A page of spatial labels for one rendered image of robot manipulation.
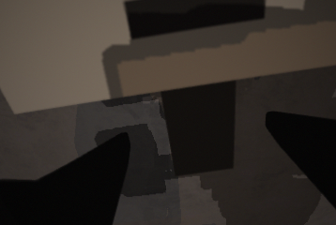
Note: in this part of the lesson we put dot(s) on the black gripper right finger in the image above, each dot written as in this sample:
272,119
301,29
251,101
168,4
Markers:
311,144

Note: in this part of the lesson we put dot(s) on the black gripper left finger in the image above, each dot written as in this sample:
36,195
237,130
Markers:
85,191

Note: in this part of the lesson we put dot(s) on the black two-prong plug charger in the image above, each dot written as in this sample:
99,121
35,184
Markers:
201,123

